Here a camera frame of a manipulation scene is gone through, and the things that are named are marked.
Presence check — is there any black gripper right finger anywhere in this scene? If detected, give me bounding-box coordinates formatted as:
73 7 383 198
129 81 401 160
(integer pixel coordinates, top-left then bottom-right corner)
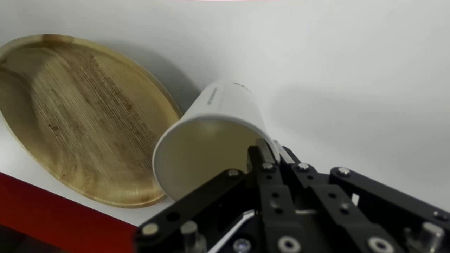
277 143 404 253

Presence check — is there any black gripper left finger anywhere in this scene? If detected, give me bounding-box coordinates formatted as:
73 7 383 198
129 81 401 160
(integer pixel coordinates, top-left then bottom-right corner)
248 139 319 253

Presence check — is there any red chair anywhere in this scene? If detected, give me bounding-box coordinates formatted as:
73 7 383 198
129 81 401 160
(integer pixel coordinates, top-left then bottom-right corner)
0 174 135 253

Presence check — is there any wooden plate left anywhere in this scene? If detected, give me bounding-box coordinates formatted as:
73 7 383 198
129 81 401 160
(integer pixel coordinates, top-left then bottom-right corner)
0 33 182 208

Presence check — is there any white paper cup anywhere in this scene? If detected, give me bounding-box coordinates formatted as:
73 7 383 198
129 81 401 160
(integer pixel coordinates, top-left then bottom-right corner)
152 80 280 201

